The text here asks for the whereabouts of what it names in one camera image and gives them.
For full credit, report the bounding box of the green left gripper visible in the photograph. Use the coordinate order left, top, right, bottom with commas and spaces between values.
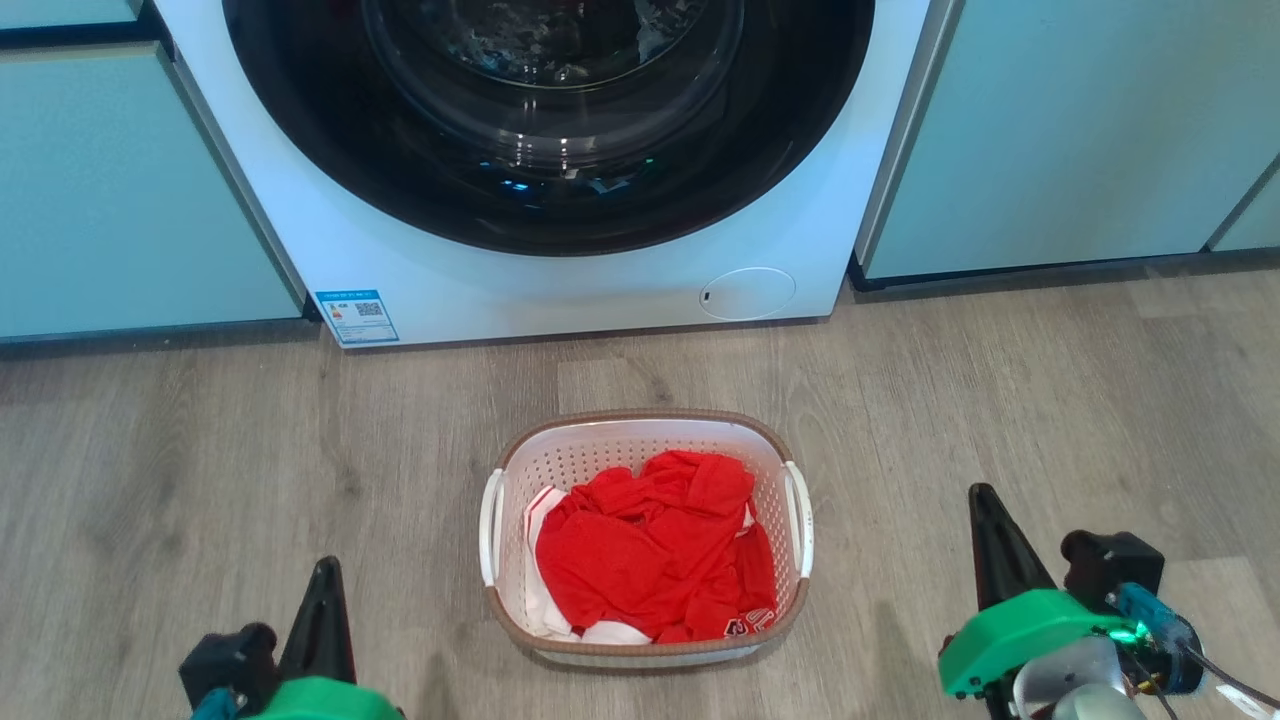
240, 556, 407, 720

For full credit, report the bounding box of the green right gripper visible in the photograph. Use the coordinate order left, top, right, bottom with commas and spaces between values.
937, 483, 1142, 699

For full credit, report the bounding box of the white laundry basket brown rim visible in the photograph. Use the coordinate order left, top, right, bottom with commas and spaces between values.
478, 409, 814, 668

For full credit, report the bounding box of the blue right gripper plug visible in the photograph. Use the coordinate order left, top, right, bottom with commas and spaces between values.
1108, 581, 1207, 697

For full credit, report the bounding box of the white garment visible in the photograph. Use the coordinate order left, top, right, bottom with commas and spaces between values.
523, 486, 653, 646

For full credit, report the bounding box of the blue energy label sticker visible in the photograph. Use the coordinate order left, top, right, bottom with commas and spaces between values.
315, 289, 399, 347

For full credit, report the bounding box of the red mesh garment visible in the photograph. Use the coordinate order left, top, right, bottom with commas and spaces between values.
535, 450, 778, 644

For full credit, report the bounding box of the round white filter cover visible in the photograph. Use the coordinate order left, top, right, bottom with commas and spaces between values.
698, 267, 798, 322

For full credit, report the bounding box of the white front-load washing machine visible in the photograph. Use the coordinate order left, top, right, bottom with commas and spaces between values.
150, 0, 933, 349

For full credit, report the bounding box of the narrow pale teal cabinet panel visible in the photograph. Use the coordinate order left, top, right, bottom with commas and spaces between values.
1205, 160, 1280, 253

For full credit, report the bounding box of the wide pale teal cabinet panel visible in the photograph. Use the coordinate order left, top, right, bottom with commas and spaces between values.
853, 0, 1280, 282

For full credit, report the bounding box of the large pale teal cabinet door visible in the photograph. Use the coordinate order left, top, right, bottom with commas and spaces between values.
0, 42, 307, 342

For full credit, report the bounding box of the black round washer door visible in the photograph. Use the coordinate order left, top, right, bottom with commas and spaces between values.
222, 0, 877, 257

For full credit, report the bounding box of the small pale teal cabinet drawer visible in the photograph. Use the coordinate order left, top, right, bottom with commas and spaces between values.
0, 0, 146, 29

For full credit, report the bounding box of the thin black cable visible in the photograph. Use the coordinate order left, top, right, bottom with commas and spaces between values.
1125, 640, 1280, 717

